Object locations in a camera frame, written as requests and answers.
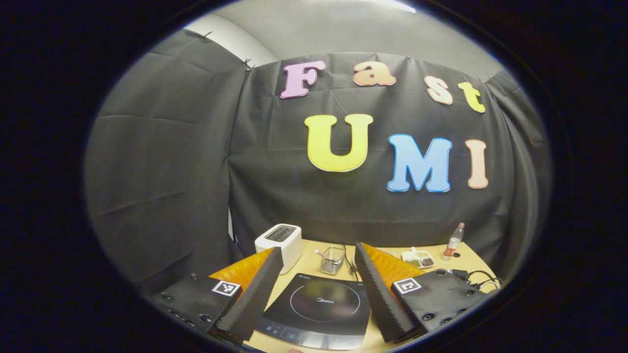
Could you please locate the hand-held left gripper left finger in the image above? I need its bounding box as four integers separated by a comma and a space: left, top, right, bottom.
152, 246, 283, 342

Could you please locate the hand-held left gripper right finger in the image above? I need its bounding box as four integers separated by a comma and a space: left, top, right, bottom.
354, 243, 486, 344

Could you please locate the black induction cooktop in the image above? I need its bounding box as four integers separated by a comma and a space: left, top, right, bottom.
255, 273, 371, 351

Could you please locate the white divided bean dish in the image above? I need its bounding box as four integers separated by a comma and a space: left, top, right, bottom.
401, 248, 436, 269

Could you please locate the white toaster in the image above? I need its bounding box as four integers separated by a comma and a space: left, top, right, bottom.
255, 224, 303, 275

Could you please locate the clear plastic water bottle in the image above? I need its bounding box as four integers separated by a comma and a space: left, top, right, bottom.
442, 222, 465, 261

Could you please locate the black backdrop cloth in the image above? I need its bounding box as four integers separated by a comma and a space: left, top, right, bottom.
84, 28, 552, 295

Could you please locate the large ceiling light panel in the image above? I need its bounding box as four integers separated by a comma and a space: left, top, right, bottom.
304, 0, 415, 13

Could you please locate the black power cable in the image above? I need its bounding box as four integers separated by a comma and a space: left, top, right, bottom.
342, 245, 360, 282

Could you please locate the black cable bundle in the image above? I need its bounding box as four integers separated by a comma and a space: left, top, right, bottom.
451, 269, 502, 292

